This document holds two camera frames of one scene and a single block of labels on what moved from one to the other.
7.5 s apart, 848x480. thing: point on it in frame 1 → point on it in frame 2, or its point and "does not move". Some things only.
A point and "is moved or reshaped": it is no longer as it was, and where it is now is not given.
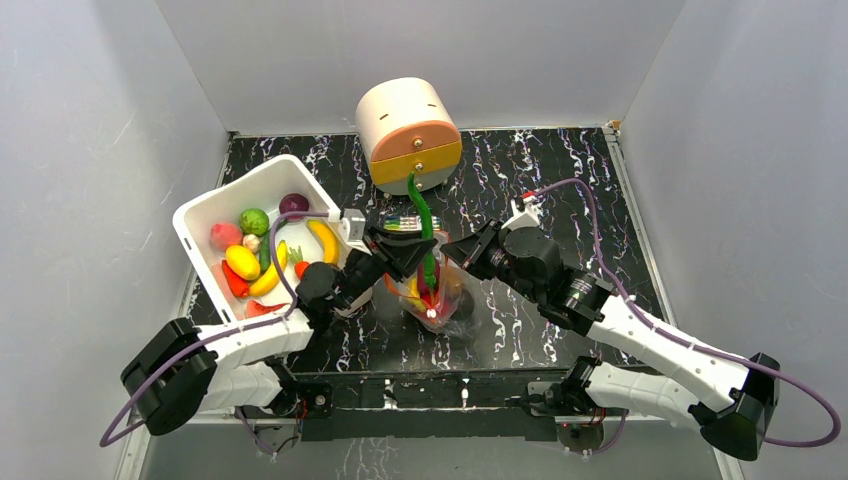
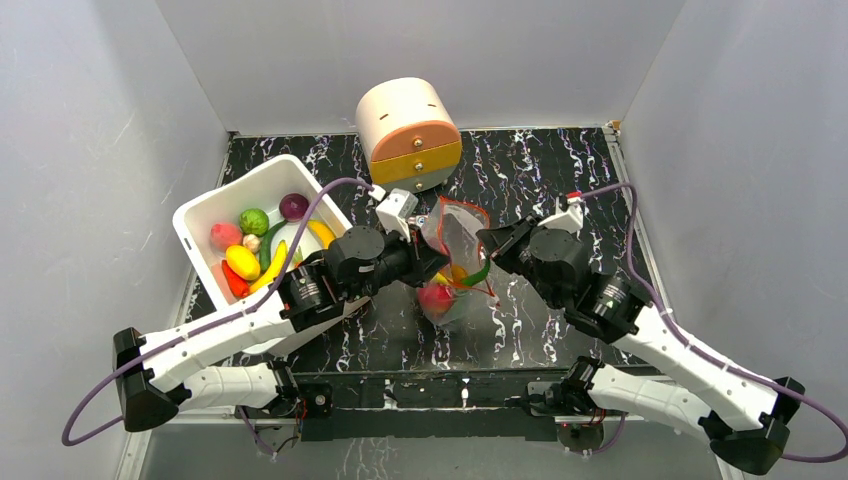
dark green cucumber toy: [265, 252] does not move
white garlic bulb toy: [252, 242] does not move
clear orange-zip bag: [431, 292] is moved or reshaped
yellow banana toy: [414, 294] → [439, 279]
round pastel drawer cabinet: [407, 127] does not move
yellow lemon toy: [242, 262] does not move
